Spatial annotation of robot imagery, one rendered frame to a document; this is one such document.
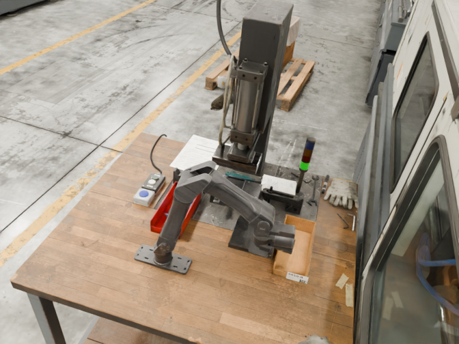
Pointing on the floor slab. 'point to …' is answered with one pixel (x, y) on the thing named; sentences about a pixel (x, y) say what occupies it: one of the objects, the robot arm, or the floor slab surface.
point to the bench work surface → (98, 209)
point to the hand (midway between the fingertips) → (260, 246)
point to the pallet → (279, 81)
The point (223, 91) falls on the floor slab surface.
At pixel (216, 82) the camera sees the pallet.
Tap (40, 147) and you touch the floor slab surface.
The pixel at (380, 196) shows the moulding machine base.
